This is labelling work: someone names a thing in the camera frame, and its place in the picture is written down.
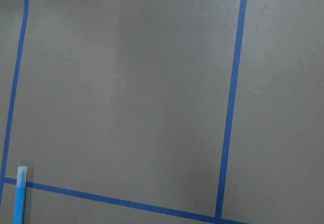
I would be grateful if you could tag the blue highlighter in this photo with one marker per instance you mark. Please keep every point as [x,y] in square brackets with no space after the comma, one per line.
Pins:
[19,207]

